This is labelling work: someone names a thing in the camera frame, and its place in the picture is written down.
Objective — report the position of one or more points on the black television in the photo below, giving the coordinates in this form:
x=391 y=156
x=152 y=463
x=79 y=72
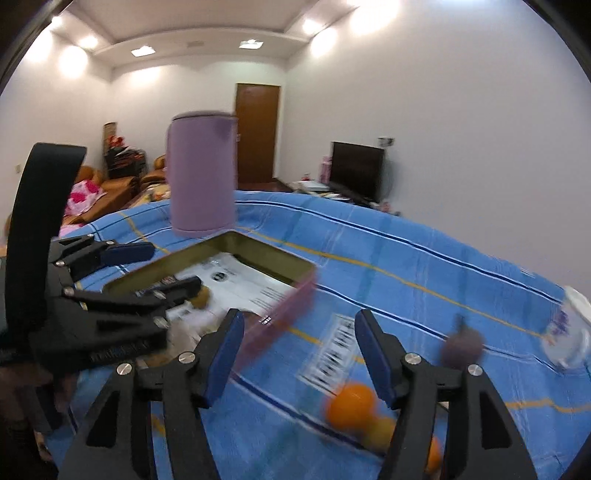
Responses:
x=355 y=170

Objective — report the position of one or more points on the wooden door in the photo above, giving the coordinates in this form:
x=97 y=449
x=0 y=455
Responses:
x=257 y=134

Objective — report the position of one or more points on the round ceiling spotlight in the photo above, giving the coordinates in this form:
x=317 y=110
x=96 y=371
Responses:
x=87 y=41
x=310 y=25
x=55 y=21

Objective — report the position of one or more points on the orange kumquat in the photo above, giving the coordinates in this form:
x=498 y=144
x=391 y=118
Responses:
x=434 y=457

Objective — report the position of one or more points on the pink container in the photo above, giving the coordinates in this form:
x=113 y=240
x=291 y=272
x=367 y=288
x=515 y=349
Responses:
x=327 y=168

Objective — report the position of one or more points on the white printed mug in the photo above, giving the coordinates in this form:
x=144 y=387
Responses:
x=568 y=327

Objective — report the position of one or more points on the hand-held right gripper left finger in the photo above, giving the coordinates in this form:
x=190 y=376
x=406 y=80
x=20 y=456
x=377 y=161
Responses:
x=226 y=360

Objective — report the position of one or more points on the printed white paper liner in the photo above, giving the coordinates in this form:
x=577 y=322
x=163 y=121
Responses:
x=231 y=277

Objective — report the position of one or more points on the white cloth label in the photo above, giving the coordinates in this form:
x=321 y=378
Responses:
x=339 y=350

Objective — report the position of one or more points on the pink rectangular tin box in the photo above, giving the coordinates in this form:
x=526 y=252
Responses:
x=272 y=258

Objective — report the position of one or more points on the square ceiling panel light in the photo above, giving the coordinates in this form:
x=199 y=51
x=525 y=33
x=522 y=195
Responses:
x=141 y=51
x=251 y=44

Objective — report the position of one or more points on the wall outlet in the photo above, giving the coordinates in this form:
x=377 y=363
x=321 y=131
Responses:
x=387 y=141

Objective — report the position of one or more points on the yellow kumquat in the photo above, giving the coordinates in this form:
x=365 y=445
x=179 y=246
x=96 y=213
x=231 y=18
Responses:
x=202 y=300
x=378 y=434

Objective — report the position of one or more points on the round purple beetroot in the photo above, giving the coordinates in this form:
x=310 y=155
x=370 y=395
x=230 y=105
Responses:
x=461 y=346

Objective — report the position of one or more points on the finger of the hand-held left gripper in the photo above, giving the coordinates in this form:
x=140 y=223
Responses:
x=131 y=253
x=180 y=288

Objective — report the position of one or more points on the low tv cabinet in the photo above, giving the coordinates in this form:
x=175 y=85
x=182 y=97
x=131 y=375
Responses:
x=314 y=187

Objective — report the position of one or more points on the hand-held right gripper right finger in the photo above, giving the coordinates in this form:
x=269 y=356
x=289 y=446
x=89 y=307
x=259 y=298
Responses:
x=376 y=364

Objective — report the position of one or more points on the round orange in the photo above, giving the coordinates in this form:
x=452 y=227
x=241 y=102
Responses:
x=351 y=406

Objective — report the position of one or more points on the brown leather sofa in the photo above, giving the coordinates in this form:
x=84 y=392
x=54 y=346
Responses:
x=117 y=189
x=154 y=177

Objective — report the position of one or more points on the blue plaid tablecloth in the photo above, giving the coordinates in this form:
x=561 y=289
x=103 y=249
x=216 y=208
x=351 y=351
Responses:
x=415 y=277

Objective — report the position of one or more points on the pink floral blanket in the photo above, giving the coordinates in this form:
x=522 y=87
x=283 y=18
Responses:
x=83 y=196

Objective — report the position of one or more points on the dark cluttered shelf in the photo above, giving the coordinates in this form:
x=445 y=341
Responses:
x=122 y=161

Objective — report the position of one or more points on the lilac cylindrical container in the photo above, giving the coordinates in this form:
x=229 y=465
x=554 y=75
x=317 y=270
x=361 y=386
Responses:
x=201 y=175

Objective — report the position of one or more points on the ceiling air vent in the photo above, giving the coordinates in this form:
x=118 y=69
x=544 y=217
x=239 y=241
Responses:
x=195 y=44

